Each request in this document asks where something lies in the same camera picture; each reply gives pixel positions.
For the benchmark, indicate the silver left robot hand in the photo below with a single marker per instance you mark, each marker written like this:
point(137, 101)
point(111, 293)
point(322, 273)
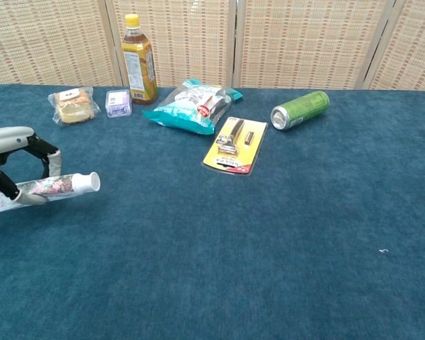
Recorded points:
point(3, 140)

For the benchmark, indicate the floral white toothpaste tube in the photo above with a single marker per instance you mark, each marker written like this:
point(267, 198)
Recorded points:
point(81, 181)

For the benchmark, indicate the wrapped sandwich packet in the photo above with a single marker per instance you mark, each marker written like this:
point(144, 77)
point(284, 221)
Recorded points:
point(74, 106)

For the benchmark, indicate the small purple box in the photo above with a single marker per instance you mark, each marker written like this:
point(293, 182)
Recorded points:
point(118, 103)

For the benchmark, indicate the yellow-capped tea bottle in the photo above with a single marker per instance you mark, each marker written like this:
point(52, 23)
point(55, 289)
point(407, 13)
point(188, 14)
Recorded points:
point(140, 67)

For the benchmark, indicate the teal snack bag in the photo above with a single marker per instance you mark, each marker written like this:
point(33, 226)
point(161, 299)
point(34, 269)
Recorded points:
point(184, 113)

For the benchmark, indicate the yellow razor blister pack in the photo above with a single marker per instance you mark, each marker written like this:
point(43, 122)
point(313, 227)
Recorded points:
point(233, 152)

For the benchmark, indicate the blue table cloth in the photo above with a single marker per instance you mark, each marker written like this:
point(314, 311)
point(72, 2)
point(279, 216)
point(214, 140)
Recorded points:
point(233, 230)

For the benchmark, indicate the green drink can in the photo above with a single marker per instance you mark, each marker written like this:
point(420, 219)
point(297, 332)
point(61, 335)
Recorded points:
point(301, 108)

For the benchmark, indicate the bamboo folding screen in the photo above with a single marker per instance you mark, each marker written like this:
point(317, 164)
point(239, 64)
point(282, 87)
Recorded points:
point(304, 42)

